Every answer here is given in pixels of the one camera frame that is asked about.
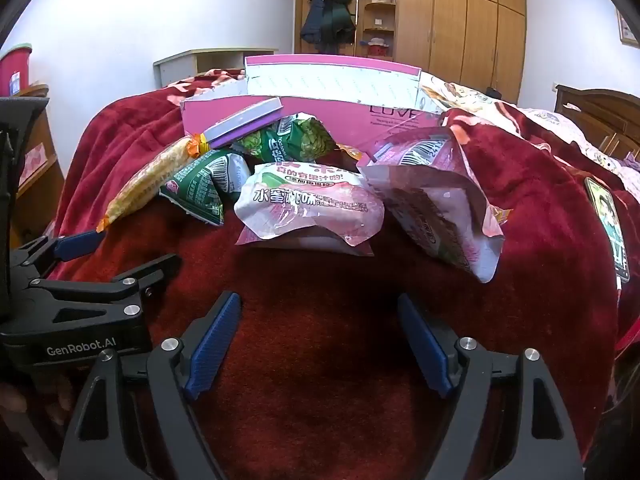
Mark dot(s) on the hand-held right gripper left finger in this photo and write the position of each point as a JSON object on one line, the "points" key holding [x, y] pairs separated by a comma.
{"points": [[215, 345]]}

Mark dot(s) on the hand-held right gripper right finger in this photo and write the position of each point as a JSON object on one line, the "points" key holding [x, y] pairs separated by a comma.
{"points": [[425, 345]]}

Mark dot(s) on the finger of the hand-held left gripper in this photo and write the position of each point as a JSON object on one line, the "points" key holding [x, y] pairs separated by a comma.
{"points": [[150, 270], [75, 243]]}

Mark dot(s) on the rice cracker packet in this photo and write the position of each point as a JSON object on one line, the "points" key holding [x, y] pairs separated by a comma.
{"points": [[145, 180]]}

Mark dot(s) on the green pea snack packet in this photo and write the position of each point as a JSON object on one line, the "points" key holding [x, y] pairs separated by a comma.
{"points": [[205, 187], [295, 140]]}

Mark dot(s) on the pink jelly drink pouch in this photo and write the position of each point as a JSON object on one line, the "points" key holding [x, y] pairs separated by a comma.
{"points": [[310, 205], [435, 210]]}

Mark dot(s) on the purple plastic tray pack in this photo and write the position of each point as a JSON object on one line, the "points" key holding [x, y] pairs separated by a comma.
{"points": [[245, 120]]}

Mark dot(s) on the pink cardboard box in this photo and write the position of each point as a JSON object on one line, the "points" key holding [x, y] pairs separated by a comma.
{"points": [[360, 120]]}

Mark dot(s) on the wooden side cabinet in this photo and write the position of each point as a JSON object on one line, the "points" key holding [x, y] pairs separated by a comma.
{"points": [[37, 170]]}

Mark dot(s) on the red printed blanket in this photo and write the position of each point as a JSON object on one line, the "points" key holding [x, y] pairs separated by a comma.
{"points": [[325, 320]]}

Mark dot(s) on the red storage bin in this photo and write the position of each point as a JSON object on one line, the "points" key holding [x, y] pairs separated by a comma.
{"points": [[15, 70]]}

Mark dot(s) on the smartphone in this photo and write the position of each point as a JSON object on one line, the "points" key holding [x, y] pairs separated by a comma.
{"points": [[607, 225]]}

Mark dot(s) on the small black object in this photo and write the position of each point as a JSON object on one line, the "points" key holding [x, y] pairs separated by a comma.
{"points": [[492, 92]]}

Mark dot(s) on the wooden headboard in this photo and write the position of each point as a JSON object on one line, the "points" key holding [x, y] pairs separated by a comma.
{"points": [[600, 115]]}

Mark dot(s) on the dark hanging coat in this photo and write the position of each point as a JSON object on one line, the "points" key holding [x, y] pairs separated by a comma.
{"points": [[315, 22]]}

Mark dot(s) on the red basket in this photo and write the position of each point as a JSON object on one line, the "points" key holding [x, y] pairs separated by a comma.
{"points": [[376, 49]]}

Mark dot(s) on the green hanging coat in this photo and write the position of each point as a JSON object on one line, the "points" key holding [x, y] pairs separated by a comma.
{"points": [[340, 17]]}

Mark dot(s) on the wooden wardrobe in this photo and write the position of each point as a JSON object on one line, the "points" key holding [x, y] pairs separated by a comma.
{"points": [[450, 20]]}

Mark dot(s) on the framed wall picture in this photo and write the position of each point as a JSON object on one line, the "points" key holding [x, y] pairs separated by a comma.
{"points": [[627, 30]]}

